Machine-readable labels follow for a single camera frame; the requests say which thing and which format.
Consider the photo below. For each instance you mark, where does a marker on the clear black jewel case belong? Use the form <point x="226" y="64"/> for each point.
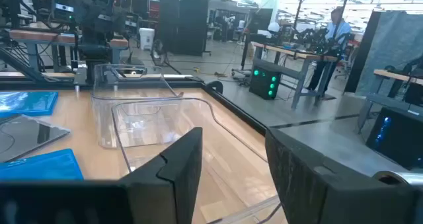
<point x="29" y="134"/>

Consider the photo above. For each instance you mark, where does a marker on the black computer green lights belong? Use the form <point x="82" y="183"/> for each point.
<point x="264" y="83"/>

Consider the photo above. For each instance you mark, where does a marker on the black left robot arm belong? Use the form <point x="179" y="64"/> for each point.
<point x="96" y="35"/>

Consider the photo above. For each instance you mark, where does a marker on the black computer blue light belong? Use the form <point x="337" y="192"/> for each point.
<point x="396" y="141"/>

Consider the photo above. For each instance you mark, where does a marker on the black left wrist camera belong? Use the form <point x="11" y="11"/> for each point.
<point x="62" y="12"/>

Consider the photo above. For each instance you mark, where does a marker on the white waste bin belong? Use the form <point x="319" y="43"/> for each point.
<point x="146" y="39"/>

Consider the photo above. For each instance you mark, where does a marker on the clear plastic bin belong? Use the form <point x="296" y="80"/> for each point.
<point x="172" y="134"/>
<point x="105" y="85"/>

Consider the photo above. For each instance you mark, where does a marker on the black partition cabinet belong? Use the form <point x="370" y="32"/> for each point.
<point x="183" y="22"/>

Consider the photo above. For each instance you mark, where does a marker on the grey fabric partition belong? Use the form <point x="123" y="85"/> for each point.
<point x="390" y="52"/>

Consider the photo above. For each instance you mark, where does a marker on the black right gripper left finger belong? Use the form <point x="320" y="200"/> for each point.
<point x="148" y="197"/>

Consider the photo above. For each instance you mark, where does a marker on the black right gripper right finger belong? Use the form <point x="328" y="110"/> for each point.
<point x="330" y="201"/>

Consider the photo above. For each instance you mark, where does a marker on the wooden top workbench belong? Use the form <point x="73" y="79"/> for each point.
<point x="33" y="36"/>
<point x="396" y="76"/>
<point x="297" y="55"/>

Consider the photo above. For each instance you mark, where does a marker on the blue jewel case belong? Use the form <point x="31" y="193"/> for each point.
<point x="26" y="103"/>
<point x="39" y="166"/>

